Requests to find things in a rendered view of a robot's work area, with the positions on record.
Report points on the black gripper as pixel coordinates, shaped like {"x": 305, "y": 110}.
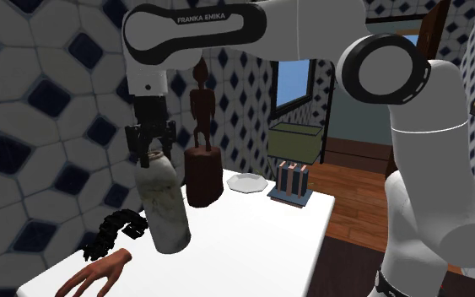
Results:
{"x": 150, "y": 110}

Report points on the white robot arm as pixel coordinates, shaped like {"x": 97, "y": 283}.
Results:
{"x": 422, "y": 148}

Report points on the brown wooden figure statue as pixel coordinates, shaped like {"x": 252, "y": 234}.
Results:
{"x": 203, "y": 181}

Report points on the white worn vase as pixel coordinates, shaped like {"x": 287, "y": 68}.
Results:
{"x": 164, "y": 205}

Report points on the white octagonal plate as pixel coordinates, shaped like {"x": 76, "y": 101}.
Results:
{"x": 246, "y": 182}

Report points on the black curved knobbly object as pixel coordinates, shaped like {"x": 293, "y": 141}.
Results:
{"x": 107, "y": 232}

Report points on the green bathtub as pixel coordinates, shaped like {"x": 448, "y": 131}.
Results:
{"x": 294, "y": 144}

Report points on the blue and copper striped holder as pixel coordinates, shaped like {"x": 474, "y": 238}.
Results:
{"x": 290, "y": 181}

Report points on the brown hand figure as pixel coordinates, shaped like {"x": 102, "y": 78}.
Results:
{"x": 97, "y": 273}

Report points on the dark framed window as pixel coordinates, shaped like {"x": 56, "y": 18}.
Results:
{"x": 292, "y": 84}

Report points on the dark robot stand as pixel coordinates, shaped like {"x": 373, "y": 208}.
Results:
{"x": 344, "y": 271}

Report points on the brown wooden door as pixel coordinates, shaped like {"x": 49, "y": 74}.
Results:
{"x": 434, "y": 29}

